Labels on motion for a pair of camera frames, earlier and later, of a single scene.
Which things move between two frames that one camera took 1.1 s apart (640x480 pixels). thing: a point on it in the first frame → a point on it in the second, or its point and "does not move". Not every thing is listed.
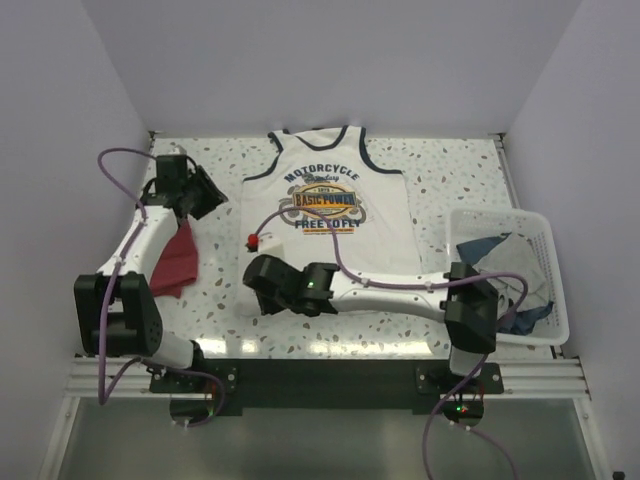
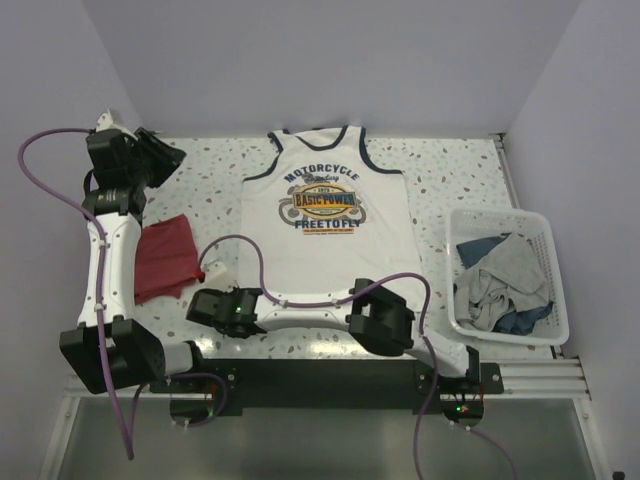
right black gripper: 268,306 → 229,293
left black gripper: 213,196 → 172,156
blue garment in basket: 515,323 does not move
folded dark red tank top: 176,263 does not move
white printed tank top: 336,205 does not move
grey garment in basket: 515,255 does not move
